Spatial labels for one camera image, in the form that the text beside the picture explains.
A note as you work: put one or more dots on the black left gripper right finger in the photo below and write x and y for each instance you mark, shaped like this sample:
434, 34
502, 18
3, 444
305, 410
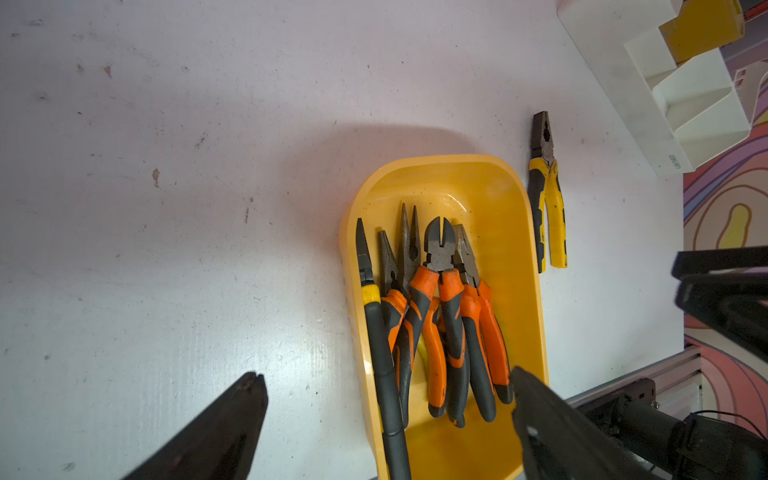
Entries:
559, 442

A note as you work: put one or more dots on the yellow black long-nose pliers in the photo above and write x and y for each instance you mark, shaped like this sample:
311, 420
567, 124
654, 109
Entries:
386, 386

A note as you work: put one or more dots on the yellow black combination pliers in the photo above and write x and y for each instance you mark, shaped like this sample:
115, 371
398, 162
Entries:
545, 195

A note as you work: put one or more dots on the white desktop file organizer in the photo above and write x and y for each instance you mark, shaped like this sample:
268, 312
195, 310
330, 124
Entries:
680, 115

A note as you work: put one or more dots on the orange black needle-nose pliers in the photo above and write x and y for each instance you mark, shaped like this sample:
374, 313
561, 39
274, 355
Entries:
420, 323

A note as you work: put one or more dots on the orange black small pliers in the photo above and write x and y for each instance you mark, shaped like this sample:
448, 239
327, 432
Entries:
393, 300

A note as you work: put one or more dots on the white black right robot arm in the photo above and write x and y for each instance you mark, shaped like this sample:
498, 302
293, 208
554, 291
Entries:
701, 414

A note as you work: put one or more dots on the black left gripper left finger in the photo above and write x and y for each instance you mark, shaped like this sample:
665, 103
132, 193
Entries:
220, 443

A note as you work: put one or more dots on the yellow plastic storage box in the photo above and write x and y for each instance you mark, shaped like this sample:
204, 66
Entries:
487, 197

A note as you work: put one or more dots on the orange black diagonal cutters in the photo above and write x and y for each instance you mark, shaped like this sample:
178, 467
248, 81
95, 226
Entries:
439, 246

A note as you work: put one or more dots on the orange black combination pliers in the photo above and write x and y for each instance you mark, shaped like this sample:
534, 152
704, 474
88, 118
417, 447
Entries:
490, 371

